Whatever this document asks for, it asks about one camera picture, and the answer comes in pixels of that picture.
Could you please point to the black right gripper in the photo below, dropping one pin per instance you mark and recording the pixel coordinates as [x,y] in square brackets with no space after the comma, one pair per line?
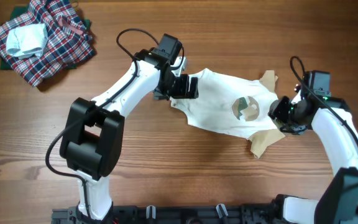
[281,111]

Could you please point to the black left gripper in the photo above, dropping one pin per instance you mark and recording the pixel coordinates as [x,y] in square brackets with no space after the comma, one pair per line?
[183,91]

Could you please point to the white baby shirt tan sleeves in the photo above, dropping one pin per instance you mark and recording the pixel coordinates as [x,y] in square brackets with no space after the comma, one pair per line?
[234,106]

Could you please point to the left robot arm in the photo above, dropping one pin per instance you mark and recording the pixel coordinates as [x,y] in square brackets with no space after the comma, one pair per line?
[92,141]

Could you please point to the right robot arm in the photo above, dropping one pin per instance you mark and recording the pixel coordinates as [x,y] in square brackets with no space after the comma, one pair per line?
[330,118]

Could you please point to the plaid flannel shirt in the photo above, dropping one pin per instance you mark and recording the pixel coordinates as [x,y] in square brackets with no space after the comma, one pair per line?
[68,40]

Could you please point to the light blue folded garment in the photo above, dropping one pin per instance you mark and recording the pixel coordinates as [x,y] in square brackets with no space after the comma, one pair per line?
[27,41]

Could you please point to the dark green folded cloth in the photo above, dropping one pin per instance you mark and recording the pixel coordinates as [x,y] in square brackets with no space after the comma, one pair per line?
[18,11]

